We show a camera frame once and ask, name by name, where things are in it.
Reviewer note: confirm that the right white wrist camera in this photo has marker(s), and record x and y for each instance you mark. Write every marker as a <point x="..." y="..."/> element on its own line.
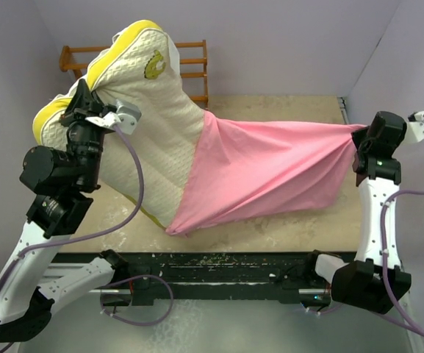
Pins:
<point x="414" y="128"/>

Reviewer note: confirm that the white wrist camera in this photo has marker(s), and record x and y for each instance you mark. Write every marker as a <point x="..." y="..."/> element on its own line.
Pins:
<point x="414" y="128"/>
<point x="124" y="116"/>

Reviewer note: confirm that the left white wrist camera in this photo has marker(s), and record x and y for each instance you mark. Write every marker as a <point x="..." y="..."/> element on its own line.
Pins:
<point x="124" y="116"/>

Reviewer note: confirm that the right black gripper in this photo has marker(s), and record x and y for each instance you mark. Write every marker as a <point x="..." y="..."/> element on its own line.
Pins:
<point x="358" y="136"/>

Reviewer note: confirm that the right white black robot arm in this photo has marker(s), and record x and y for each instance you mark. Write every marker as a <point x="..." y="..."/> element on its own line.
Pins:
<point x="374" y="279"/>

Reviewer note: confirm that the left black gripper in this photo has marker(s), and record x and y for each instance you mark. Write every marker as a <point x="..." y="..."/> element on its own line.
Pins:
<point x="84" y="105"/>

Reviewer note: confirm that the pink pillowcase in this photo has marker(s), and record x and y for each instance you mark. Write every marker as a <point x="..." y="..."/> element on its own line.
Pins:
<point x="244" y="169"/>

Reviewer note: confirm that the yellow white pillow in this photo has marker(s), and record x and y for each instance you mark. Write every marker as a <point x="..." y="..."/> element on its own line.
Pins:
<point x="137" y="69"/>

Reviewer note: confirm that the orange wooden rack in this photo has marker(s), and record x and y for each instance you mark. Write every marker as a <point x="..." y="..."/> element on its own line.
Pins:
<point x="192" y="66"/>

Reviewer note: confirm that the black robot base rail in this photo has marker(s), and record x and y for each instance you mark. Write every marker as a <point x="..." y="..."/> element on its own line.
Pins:
<point x="249" y="276"/>

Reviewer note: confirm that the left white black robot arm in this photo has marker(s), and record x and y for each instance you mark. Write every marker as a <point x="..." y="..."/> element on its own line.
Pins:
<point x="60" y="179"/>

